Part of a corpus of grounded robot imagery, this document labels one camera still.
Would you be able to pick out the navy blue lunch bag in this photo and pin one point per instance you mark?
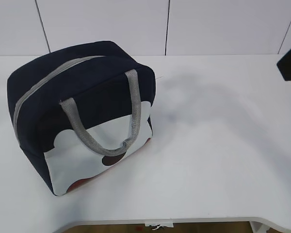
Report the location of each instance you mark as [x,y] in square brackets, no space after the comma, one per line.
[78,111]

